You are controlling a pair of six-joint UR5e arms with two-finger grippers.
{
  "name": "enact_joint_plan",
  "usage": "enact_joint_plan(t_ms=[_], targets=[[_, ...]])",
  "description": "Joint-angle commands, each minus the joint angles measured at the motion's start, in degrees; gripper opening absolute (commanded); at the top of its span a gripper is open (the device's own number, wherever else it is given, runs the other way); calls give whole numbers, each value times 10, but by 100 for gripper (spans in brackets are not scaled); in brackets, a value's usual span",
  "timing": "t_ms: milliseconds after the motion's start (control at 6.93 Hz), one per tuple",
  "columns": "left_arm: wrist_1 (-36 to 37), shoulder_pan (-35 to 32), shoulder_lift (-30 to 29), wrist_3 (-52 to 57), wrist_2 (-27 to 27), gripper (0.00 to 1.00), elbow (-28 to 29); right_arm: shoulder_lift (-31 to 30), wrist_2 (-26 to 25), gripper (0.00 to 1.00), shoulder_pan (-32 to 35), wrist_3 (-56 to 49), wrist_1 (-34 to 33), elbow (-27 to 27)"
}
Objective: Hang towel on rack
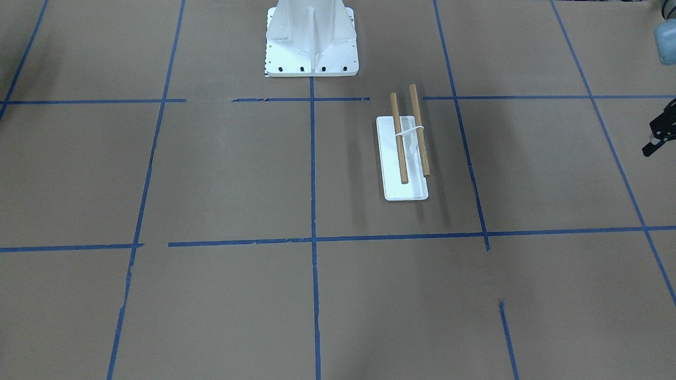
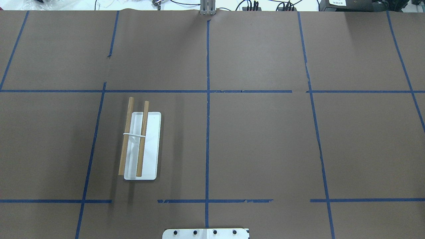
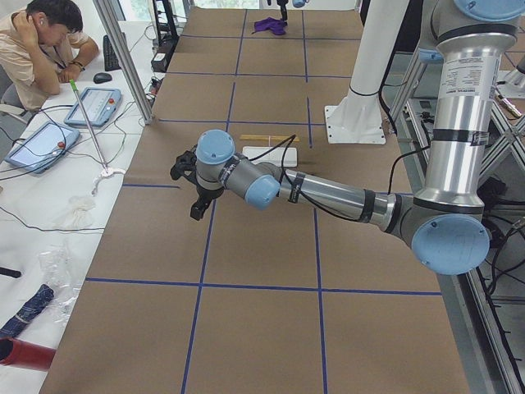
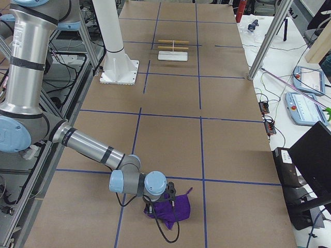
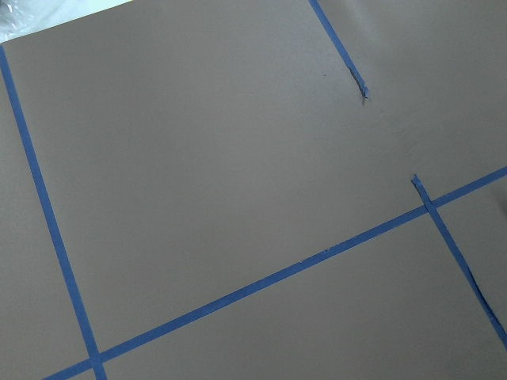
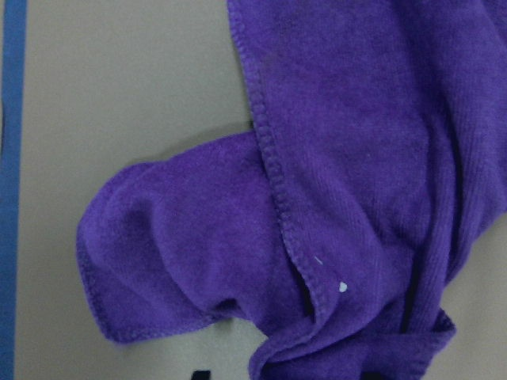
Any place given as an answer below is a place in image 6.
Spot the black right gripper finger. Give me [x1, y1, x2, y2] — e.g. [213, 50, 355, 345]
[191, 370, 210, 380]

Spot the purple microfibre towel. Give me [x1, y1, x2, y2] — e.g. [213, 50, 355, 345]
[76, 1, 506, 379]

